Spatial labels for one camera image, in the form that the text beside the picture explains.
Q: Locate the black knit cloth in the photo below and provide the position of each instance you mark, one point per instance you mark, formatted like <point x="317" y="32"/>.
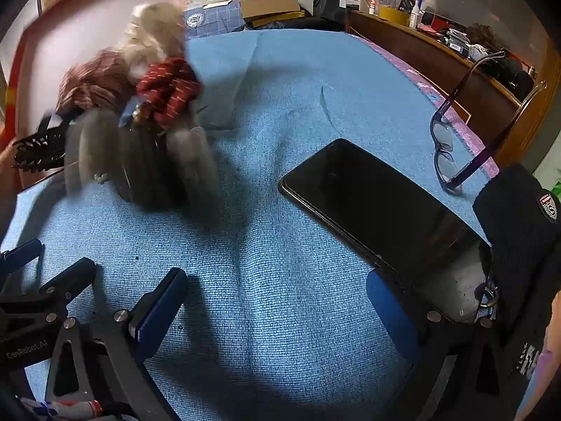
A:
<point x="512" y="237"/>

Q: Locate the black bag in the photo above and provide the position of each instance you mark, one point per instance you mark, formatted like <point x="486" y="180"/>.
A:
<point x="328" y="2"/>

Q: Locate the black hair claw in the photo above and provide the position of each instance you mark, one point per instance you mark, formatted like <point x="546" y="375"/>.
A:
<point x="35" y="149"/>

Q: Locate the cardboard box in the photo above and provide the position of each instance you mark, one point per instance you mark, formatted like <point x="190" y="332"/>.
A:
<point x="267" y="6"/>

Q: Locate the plaid scrunchie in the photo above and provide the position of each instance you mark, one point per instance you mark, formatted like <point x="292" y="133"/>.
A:
<point x="92" y="81"/>

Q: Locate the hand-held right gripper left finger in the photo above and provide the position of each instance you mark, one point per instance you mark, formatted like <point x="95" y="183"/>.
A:
<point x="160" y="311"/>

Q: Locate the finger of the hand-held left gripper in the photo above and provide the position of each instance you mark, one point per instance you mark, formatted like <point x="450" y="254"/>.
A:
<point x="70" y="280"/>
<point x="24" y="254"/>

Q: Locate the red striped scrunchie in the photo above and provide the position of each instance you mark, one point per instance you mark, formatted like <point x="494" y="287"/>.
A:
<point x="168" y="87"/>

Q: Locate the small white bottle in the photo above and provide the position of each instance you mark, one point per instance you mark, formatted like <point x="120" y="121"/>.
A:
<point x="414" y="16"/>

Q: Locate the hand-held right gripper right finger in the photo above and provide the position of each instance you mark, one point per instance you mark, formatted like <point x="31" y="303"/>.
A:
<point x="390" y="315"/>

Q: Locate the purple eyeglasses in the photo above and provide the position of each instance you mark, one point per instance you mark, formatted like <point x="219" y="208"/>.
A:
<point x="503" y="132"/>

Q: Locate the beige furry scrunchie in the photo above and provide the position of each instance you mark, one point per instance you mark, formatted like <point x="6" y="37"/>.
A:
<point x="153" y="35"/>

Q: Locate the wooden cabinet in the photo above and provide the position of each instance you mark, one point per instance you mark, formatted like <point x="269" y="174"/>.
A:
<point x="416" y="52"/>

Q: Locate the printed cloth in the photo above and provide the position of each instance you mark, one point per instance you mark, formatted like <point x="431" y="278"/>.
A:
<point x="57" y="408"/>

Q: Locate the grey furry scrunchie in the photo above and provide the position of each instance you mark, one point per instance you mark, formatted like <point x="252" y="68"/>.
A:
<point x="140" y="171"/>

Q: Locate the red box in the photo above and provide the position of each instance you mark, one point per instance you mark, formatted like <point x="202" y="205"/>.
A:
<point x="87" y="30"/>

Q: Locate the blue plaid pillow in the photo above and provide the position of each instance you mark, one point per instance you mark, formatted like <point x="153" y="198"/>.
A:
<point x="210" y="19"/>

